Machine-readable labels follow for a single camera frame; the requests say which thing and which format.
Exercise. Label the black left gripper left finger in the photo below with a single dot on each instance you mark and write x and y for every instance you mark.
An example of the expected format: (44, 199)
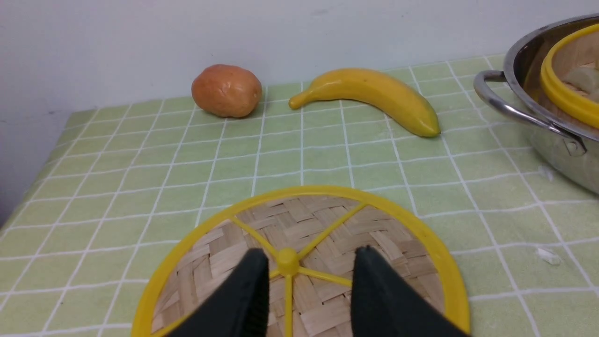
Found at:
(239, 307)

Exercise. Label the yellow rimmed bamboo steamer basket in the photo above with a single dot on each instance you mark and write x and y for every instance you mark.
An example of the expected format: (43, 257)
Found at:
(580, 48)

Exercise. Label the yellow banana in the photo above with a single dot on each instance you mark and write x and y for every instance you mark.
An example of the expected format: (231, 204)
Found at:
(405, 105)

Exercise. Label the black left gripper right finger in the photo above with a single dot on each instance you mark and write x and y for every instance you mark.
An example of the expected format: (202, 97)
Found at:
(384, 305)

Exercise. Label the yellow woven bamboo steamer lid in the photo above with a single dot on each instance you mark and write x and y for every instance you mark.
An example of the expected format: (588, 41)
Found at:
(309, 234)

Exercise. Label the white dumpling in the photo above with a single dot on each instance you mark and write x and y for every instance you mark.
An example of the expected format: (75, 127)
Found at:
(583, 78)

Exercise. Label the stainless steel two-handled pot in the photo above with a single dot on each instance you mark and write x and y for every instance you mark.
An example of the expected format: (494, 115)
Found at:
(515, 92)

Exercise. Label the green checkered tablecloth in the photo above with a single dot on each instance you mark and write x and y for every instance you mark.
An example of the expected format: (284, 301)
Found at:
(124, 184)

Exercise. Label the brown potato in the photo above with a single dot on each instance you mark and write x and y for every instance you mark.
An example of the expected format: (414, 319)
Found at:
(227, 91)

